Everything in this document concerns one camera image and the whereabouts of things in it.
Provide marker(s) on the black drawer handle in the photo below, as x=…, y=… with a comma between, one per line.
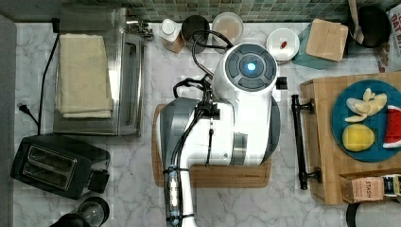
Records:
x=296, y=108

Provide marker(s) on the green canister with wooden lid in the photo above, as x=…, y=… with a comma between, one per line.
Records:
x=322, y=44

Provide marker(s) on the blue plate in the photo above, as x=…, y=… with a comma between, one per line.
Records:
x=369, y=148

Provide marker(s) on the beige folded towel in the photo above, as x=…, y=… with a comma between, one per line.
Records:
x=84, y=88

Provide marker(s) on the stainless toaster oven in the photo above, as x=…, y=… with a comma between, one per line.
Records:
x=125, y=58

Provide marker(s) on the plush peeled banana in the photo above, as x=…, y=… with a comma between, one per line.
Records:
x=370, y=104

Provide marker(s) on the plush yellow pineapple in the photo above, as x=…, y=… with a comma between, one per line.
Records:
x=357, y=137

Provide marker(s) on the bamboo cutting board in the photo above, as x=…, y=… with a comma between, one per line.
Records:
x=212, y=176

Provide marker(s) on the wooden spoon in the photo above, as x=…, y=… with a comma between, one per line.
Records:
x=357, y=34

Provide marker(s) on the black coffee grinder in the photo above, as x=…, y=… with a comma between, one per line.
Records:
x=93, y=212

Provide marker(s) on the wooden drawer cabinet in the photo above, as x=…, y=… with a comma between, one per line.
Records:
x=323, y=130

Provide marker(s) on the dark round cup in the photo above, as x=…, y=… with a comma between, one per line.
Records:
x=194, y=27

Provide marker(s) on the clear cereal jar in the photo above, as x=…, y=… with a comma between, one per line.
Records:
x=230, y=25

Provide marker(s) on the tea bag box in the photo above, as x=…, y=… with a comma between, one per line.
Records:
x=370, y=188

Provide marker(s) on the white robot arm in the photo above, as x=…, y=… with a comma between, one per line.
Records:
x=235, y=123

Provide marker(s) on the plush watermelon slice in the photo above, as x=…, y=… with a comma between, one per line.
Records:
x=393, y=130

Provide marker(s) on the white capped bottle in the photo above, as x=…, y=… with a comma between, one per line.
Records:
x=170, y=33

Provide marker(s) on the black pot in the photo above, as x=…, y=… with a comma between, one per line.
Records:
x=374, y=25

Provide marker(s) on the black toaster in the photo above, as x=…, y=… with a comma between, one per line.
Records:
x=61, y=165

